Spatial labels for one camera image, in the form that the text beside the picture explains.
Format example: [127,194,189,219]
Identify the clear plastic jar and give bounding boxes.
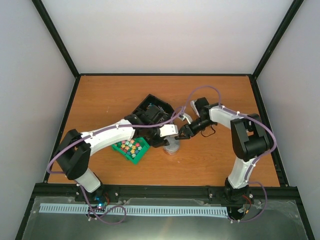
[163,148,179,156]

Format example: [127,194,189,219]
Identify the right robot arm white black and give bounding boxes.
[175,97,271,203]

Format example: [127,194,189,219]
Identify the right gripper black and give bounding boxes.
[175,117,214,140]

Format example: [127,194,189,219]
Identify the black lollipop bin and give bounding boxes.
[132,94,174,125]

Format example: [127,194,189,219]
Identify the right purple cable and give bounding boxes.
[179,85,277,224]

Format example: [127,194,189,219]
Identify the metal jar lid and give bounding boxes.
[163,136,180,151]

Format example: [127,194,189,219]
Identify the light blue cable duct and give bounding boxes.
[39,203,228,218]

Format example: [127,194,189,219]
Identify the metal scoop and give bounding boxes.
[190,100,199,116]

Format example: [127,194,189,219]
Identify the green plastic bin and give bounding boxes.
[111,137,150,165]

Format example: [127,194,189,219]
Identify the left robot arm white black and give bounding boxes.
[51,105,178,202]

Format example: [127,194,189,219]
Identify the black frame rail front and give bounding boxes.
[32,183,231,202]

